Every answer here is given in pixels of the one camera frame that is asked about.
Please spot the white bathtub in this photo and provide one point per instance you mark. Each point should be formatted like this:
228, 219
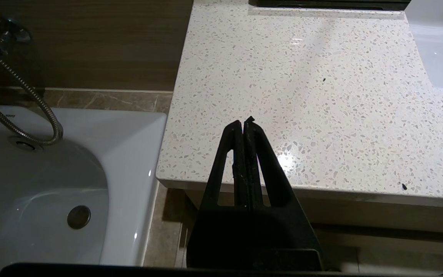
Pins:
125, 161

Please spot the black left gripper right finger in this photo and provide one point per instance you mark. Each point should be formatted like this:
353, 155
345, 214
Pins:
287, 238

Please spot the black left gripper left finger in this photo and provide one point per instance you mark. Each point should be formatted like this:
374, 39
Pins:
214, 231

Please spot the chrome bathtub overflow knob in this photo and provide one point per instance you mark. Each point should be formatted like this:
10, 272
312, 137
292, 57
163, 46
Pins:
25, 144

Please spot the glossy black unlined drawer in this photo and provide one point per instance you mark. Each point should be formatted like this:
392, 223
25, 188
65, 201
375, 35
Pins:
329, 4

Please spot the wooden vanity cabinet front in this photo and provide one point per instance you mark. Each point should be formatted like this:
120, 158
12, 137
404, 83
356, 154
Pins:
379, 223

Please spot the bathtub drain plug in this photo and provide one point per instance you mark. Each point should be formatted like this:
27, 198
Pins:
79, 217

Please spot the chrome bathtub tap valve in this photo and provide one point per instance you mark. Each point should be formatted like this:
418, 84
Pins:
8, 32

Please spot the white ceramic sink basin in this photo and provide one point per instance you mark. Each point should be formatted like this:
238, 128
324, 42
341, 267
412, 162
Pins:
437, 42

